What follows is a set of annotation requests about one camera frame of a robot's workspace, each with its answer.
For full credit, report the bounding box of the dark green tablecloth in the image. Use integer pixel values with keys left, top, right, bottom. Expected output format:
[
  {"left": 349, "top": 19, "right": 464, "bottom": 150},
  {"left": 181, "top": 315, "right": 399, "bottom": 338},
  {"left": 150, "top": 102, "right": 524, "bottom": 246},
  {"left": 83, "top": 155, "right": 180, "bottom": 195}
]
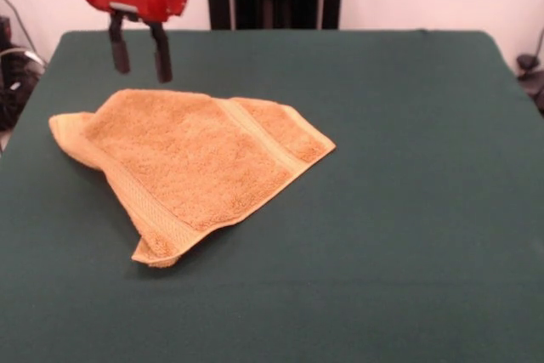
[{"left": 0, "top": 29, "right": 544, "bottom": 363}]

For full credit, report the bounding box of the orange terry towel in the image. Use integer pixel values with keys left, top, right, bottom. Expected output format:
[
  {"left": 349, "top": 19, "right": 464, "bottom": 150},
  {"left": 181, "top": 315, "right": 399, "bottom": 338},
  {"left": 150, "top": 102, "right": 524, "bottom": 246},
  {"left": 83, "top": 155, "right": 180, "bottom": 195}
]
[{"left": 48, "top": 88, "right": 337, "bottom": 269}]

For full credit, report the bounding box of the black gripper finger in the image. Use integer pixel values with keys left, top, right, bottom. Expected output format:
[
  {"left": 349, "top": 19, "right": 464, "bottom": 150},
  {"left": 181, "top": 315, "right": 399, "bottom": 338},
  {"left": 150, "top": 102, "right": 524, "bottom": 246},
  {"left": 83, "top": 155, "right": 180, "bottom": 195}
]
[
  {"left": 146, "top": 19, "right": 174, "bottom": 85},
  {"left": 107, "top": 13, "right": 132, "bottom": 76}
]

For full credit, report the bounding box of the black clamp mount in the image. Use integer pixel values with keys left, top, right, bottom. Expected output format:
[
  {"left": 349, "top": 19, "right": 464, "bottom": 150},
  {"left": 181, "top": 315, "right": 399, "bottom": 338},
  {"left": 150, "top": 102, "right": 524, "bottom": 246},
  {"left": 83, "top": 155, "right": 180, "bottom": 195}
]
[{"left": 516, "top": 53, "right": 544, "bottom": 117}]

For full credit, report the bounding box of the black electronics pile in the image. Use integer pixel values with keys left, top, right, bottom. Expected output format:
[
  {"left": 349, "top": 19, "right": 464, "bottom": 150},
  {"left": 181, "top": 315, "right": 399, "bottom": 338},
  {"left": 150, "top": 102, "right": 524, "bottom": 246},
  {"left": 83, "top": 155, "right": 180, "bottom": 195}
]
[{"left": 0, "top": 14, "right": 47, "bottom": 133}]

